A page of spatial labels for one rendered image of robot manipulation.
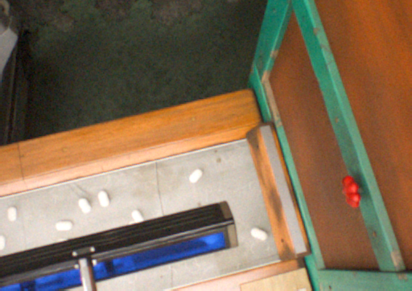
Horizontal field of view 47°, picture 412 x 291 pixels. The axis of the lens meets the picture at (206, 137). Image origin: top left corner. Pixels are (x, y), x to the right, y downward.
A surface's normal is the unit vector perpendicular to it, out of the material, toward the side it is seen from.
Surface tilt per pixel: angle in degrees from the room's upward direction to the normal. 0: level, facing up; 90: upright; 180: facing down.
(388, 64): 90
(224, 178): 0
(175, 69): 0
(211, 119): 0
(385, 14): 90
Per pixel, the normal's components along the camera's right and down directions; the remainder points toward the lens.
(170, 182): 0.00, -0.25
